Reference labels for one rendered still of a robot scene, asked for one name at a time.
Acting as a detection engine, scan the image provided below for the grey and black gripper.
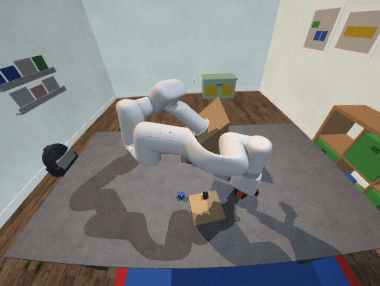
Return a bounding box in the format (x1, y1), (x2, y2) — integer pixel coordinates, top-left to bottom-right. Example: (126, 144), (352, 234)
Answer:
(228, 173), (262, 199)

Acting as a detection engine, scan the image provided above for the blue die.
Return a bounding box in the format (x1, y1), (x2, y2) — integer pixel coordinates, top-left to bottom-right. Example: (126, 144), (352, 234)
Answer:
(178, 192), (185, 200)

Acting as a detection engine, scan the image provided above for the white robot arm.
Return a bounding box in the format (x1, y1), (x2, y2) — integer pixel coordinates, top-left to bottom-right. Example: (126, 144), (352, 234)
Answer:
(116, 79), (272, 179)

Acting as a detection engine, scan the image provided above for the tan flat mat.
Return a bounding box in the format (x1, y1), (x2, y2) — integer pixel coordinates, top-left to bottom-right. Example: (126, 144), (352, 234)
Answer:
(189, 190), (226, 226)

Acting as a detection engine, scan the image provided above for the red die with white pips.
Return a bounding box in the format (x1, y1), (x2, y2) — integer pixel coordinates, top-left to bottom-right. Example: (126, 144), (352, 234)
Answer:
(236, 190), (243, 198)

